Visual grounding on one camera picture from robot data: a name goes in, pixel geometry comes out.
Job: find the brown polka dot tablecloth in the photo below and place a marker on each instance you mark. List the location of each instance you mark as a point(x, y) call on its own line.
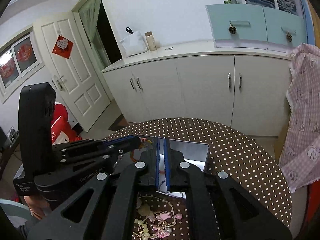
point(253, 202)

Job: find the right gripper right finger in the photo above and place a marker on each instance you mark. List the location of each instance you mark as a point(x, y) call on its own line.
point(175, 181)

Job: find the red diamond door decoration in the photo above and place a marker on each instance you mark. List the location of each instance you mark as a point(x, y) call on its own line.
point(63, 47)

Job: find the white tote bag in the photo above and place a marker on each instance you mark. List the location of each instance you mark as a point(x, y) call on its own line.
point(133, 43)

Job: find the beige jar with lid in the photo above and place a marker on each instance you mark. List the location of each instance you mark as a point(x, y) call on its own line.
point(150, 41)

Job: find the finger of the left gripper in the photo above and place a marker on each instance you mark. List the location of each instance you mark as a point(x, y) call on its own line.
point(115, 148)
point(120, 139)

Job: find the green doorway curtain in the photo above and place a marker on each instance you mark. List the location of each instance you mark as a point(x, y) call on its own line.
point(89, 14)

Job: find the black jewelry box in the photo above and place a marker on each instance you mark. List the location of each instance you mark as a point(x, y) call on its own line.
point(193, 152)

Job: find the long white low cabinet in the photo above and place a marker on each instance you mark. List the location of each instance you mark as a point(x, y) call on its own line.
point(238, 87)

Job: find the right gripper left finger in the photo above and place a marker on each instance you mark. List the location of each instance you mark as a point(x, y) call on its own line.
point(149, 162)

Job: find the pink checkered cloth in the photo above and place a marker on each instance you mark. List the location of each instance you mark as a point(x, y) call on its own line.
point(299, 160)

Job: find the white panel door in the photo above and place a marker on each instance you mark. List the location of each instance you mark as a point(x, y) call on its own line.
point(75, 78)

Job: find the window with red paper-cuts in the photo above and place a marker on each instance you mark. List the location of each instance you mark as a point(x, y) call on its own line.
point(20, 59)

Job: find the person's left hand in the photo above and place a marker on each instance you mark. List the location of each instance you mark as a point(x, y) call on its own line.
point(38, 206)

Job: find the teal two-drawer chest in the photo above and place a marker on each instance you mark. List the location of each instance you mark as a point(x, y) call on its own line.
point(253, 26)

